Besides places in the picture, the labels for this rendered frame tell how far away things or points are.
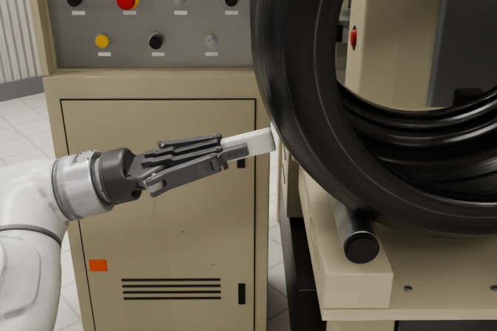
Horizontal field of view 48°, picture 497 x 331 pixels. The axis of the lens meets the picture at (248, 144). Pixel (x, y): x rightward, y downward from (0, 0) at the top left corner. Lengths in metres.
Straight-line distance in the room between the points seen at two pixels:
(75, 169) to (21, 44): 3.29
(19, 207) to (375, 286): 0.47
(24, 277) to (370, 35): 0.66
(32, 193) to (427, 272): 0.56
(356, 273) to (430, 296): 0.13
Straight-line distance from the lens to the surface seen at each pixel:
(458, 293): 0.85
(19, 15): 4.02
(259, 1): 0.62
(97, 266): 1.66
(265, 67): 0.63
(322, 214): 0.86
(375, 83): 1.03
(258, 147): 0.75
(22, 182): 0.80
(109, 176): 0.76
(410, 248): 0.92
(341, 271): 0.75
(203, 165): 0.73
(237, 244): 1.57
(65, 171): 0.79
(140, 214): 1.54
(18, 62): 4.07
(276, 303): 2.02
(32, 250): 0.75
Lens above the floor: 1.32
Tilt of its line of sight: 25 degrees down
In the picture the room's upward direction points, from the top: straight up
